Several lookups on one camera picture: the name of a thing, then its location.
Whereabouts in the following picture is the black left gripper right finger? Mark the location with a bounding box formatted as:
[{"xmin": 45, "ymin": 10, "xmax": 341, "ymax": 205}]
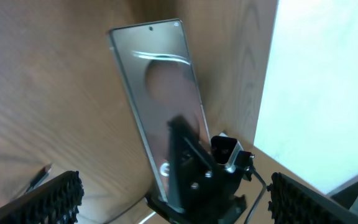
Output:
[{"xmin": 267, "ymin": 172, "xmax": 358, "ymax": 224}]

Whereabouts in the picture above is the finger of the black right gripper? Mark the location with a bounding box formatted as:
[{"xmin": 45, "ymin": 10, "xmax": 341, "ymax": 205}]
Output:
[{"xmin": 168, "ymin": 116, "xmax": 219, "ymax": 212}]

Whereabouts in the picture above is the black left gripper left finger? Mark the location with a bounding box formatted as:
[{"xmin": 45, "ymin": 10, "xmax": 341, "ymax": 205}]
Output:
[{"xmin": 0, "ymin": 171, "xmax": 85, "ymax": 224}]

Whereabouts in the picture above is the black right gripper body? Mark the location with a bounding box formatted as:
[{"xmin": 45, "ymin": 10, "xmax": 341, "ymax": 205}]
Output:
[{"xmin": 145, "ymin": 151, "xmax": 253, "ymax": 223}]

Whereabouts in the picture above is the Samsung Galaxy smartphone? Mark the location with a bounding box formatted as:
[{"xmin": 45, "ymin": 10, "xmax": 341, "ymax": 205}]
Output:
[{"xmin": 108, "ymin": 19, "xmax": 210, "ymax": 201}]

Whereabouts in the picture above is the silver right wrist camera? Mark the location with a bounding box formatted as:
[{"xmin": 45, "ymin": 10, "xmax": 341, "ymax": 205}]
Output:
[{"xmin": 210, "ymin": 133, "xmax": 244, "ymax": 173}]

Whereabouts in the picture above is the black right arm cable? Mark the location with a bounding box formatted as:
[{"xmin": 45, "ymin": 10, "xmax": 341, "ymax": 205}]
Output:
[{"xmin": 243, "ymin": 169, "xmax": 267, "ymax": 224}]

